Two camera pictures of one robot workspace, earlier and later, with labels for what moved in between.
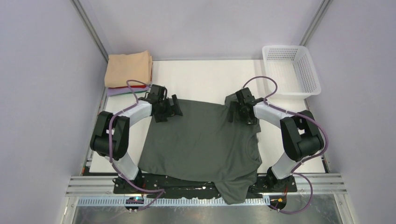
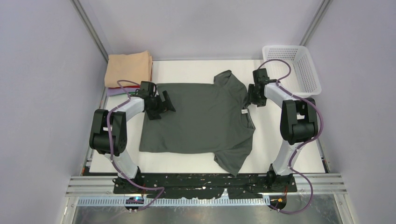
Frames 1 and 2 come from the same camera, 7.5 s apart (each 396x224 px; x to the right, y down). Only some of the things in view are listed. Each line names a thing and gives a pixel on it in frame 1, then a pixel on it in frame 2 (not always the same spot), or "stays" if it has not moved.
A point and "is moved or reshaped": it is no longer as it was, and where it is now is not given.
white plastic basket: [289, 73] stays
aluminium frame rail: [92, 185] stays
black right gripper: [240, 110] -> [256, 94]
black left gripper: [166, 109] -> [159, 105]
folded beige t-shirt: [120, 68] stays
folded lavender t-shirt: [113, 91] stays
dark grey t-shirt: [203, 143] is moved or reshaped
